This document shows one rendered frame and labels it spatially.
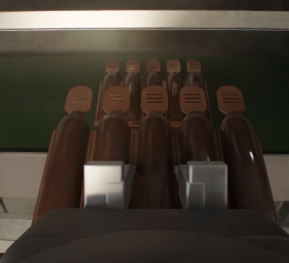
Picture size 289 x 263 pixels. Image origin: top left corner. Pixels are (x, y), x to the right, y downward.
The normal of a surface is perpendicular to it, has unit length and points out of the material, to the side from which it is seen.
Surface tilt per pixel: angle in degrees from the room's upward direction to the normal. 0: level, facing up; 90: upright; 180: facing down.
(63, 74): 2
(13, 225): 0
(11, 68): 2
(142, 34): 90
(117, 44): 90
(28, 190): 90
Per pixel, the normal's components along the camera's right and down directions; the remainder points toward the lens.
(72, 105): -0.02, -0.69
